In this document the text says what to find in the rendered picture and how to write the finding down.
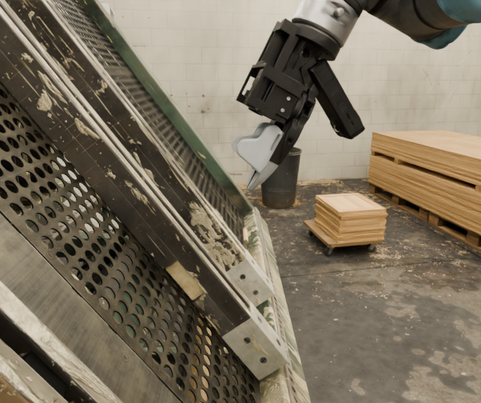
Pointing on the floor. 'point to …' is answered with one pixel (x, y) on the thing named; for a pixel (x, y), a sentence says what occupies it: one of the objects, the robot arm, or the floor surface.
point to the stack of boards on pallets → (447, 182)
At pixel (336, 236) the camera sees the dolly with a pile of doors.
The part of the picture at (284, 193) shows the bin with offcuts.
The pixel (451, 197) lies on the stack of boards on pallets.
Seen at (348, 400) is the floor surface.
